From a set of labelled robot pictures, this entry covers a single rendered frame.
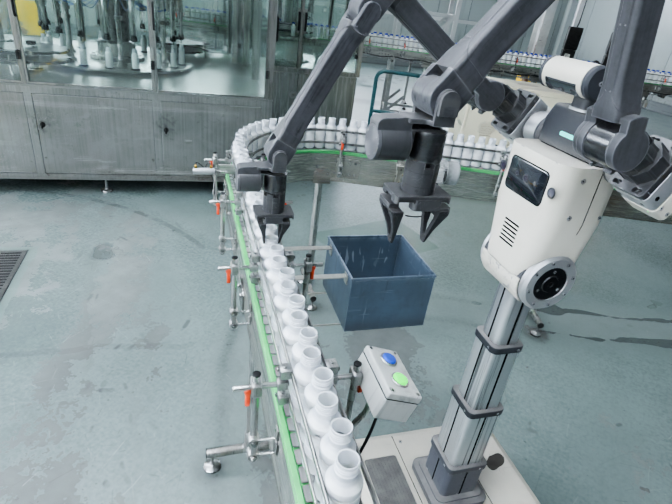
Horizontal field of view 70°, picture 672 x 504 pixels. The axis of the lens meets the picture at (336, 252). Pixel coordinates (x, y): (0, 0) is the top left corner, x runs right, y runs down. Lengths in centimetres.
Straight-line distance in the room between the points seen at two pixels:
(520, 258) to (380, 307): 60
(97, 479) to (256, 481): 61
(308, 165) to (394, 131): 196
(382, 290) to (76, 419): 150
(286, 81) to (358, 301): 489
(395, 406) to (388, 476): 96
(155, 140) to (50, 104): 78
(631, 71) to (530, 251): 47
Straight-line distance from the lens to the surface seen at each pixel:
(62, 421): 249
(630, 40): 96
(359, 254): 190
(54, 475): 231
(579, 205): 122
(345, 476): 77
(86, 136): 444
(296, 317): 103
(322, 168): 273
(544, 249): 125
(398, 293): 167
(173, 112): 431
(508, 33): 81
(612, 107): 98
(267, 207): 124
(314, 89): 117
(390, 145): 75
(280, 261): 123
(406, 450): 200
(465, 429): 165
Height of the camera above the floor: 176
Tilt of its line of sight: 28 degrees down
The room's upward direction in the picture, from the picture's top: 8 degrees clockwise
